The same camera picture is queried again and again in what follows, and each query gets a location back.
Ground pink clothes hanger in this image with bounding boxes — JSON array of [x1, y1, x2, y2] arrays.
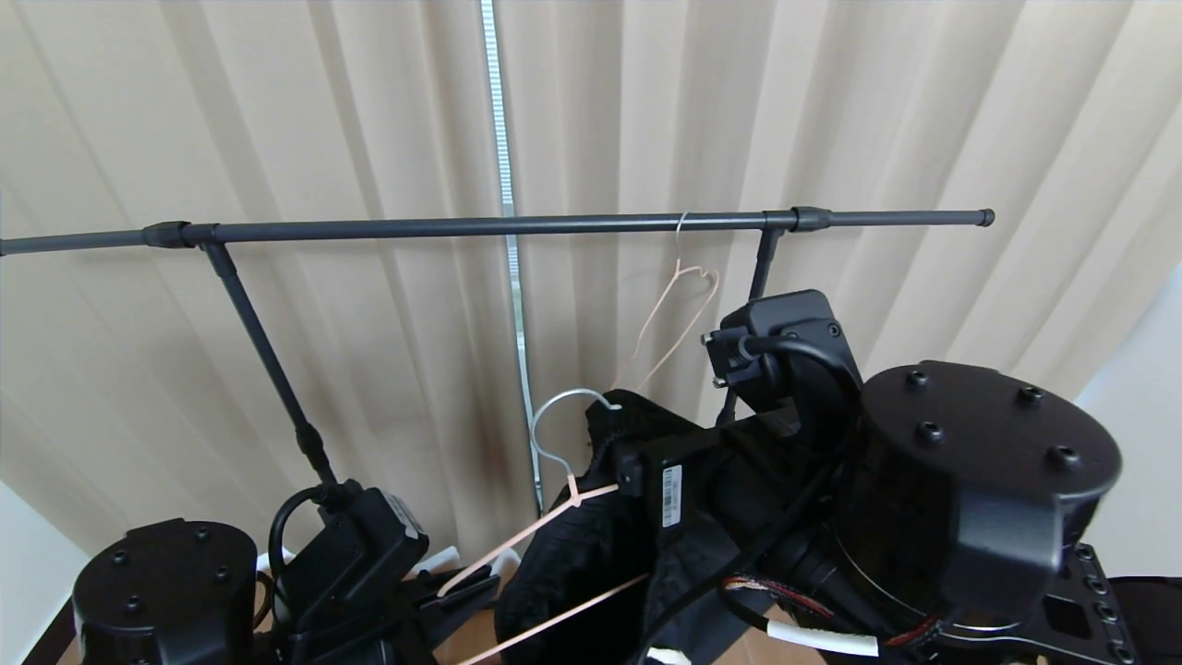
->
[[434, 388, 652, 665], [609, 212, 721, 393]]

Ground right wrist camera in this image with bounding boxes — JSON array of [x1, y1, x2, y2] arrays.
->
[[702, 289, 864, 426]]

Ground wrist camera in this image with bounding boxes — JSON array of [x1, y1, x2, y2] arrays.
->
[[702, 289, 864, 426], [277, 485, 430, 665]]

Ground black cable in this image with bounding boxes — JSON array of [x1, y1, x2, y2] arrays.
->
[[637, 334, 864, 661], [268, 485, 333, 564]]

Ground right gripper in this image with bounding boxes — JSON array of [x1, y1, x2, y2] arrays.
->
[[614, 411, 860, 611]]

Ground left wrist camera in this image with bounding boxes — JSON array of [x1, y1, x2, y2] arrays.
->
[[277, 485, 430, 665]]

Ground black clothes rack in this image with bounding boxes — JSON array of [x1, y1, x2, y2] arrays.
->
[[0, 208, 996, 490]]

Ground black shorts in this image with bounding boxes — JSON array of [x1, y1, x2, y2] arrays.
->
[[496, 388, 832, 665]]

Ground beige curtain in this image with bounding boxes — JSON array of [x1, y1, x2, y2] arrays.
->
[[0, 0, 1182, 574]]

